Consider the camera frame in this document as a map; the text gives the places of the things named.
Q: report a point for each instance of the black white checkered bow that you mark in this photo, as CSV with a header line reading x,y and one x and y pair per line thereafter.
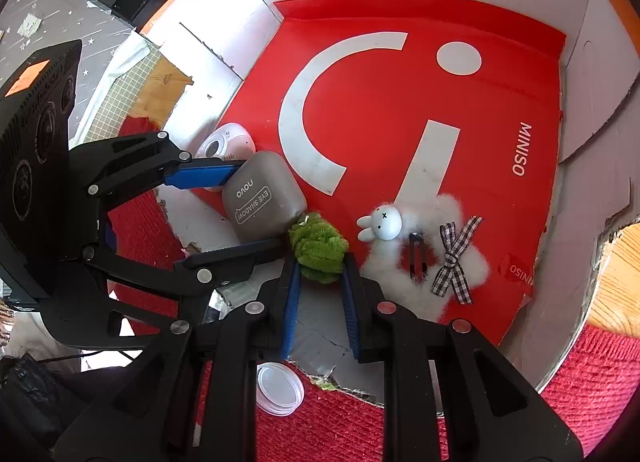
x,y
452,259

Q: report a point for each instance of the black hair clip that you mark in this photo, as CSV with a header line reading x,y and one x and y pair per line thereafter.
x,y
413,257

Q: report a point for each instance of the white fluffy bunny pouch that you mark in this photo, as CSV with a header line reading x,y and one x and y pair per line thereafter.
x,y
479,262

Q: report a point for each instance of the white grid-pattern sheet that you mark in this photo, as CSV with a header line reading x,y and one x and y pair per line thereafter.
x,y
120,87

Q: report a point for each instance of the grey star-print floor mat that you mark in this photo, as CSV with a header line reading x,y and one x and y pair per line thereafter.
x,y
55,7

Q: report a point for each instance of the dark cloth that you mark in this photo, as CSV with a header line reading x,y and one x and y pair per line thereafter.
x,y
35,397

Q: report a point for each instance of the red knitted mat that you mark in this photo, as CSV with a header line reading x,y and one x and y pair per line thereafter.
x,y
590,382

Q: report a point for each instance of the clear round lid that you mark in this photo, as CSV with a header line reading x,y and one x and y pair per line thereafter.
x,y
280,387

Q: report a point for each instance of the white bunny hair clip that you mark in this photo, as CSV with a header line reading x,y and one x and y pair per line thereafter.
x,y
387,222

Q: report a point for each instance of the grey rounded makeup case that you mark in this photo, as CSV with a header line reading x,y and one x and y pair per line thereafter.
x,y
270,197

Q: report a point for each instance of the red paper bag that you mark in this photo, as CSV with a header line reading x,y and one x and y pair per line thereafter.
x,y
380,107

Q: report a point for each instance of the green plush toy front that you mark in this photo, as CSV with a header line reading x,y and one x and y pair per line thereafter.
x,y
317,242

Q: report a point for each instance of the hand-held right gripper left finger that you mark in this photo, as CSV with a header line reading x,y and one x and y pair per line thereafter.
x,y
291,304

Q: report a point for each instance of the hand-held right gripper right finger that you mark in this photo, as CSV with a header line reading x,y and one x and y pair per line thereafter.
x,y
350,309

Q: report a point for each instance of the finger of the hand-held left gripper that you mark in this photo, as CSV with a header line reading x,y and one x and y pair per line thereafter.
x,y
225,257
200,175

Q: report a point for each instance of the pink white round case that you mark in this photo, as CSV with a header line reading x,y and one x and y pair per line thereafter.
x,y
235,138

